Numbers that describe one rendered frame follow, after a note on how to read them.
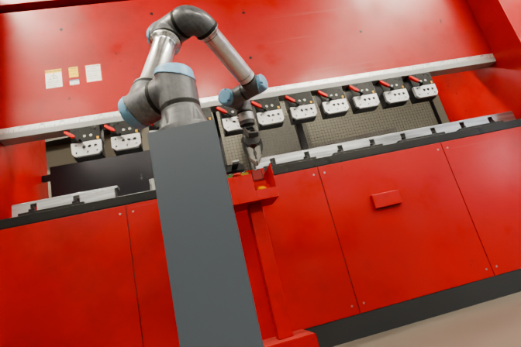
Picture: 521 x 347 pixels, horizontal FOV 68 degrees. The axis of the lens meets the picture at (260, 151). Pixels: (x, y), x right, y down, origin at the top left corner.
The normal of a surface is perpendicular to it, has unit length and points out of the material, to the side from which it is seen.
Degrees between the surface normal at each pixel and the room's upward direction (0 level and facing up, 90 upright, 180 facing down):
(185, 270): 90
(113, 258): 90
